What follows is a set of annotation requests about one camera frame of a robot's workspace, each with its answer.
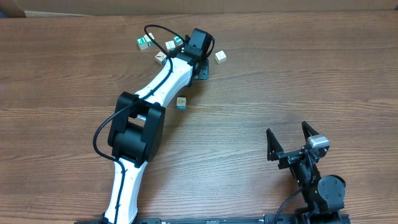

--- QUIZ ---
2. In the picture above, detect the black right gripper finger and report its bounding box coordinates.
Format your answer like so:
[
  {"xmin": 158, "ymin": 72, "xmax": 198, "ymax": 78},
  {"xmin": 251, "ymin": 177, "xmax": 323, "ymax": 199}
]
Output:
[
  {"xmin": 266, "ymin": 128, "xmax": 284, "ymax": 161},
  {"xmin": 302, "ymin": 121, "xmax": 319, "ymax": 140}
]

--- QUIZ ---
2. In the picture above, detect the wooden block blue edge lowest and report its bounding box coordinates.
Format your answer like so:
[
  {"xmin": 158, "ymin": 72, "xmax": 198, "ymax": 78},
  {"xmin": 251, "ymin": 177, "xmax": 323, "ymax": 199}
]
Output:
[{"xmin": 176, "ymin": 96, "xmax": 187, "ymax": 110}]

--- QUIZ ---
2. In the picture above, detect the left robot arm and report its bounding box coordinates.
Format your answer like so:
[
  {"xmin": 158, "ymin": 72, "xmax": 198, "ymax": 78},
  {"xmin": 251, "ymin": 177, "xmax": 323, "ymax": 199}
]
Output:
[{"xmin": 93, "ymin": 29, "xmax": 215, "ymax": 223}]

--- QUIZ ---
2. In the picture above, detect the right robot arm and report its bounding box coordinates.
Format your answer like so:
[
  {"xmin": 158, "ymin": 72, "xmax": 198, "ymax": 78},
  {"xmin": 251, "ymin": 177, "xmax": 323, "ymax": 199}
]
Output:
[{"xmin": 266, "ymin": 121, "xmax": 350, "ymax": 224}]

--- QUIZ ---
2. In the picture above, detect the lone plain wooden block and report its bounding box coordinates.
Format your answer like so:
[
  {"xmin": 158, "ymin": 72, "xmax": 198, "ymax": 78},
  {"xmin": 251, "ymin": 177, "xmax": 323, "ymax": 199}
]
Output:
[{"xmin": 215, "ymin": 50, "xmax": 226, "ymax": 65}]

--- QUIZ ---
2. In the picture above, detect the green-top wooden block upper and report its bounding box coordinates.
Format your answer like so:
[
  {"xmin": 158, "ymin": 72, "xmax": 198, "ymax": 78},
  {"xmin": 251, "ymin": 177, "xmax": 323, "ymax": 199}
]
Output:
[{"xmin": 173, "ymin": 36, "xmax": 183, "ymax": 46}]

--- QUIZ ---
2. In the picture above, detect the green-top wooden block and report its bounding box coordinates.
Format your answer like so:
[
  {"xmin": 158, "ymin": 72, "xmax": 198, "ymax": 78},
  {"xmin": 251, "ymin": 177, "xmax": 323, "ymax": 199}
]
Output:
[
  {"xmin": 173, "ymin": 36, "xmax": 183, "ymax": 46},
  {"xmin": 136, "ymin": 36, "xmax": 149, "ymax": 50}
]

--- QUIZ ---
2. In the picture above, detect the plain wooden block upper middle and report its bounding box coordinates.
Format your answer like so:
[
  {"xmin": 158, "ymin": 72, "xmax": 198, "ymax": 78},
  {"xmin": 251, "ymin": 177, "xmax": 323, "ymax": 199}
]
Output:
[{"xmin": 165, "ymin": 40, "xmax": 176, "ymax": 52}]

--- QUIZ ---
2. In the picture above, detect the wooden block pencil picture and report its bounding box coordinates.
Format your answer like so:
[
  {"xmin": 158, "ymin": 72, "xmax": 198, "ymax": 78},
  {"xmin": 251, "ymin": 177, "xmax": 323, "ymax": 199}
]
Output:
[{"xmin": 155, "ymin": 51, "xmax": 167, "ymax": 66}]

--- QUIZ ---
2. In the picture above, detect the plain wooden block green side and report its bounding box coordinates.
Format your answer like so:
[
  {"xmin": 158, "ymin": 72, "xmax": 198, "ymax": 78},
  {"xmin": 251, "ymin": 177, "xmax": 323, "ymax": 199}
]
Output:
[{"xmin": 143, "ymin": 33, "xmax": 155, "ymax": 47}]

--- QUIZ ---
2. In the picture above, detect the green-top wooden block far left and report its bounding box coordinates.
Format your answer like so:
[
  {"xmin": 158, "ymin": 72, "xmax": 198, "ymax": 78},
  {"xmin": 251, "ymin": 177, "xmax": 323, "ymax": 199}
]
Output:
[{"xmin": 136, "ymin": 36, "xmax": 149, "ymax": 50}]

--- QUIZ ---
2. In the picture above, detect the brown cardboard backdrop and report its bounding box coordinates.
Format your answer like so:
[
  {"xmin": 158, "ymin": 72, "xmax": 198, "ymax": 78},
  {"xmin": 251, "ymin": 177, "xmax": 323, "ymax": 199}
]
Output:
[{"xmin": 1, "ymin": 0, "xmax": 397, "ymax": 17}]

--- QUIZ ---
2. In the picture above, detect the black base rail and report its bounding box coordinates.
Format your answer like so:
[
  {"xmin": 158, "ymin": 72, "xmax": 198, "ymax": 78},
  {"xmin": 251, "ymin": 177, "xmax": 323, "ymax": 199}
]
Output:
[{"xmin": 75, "ymin": 215, "xmax": 351, "ymax": 224}]

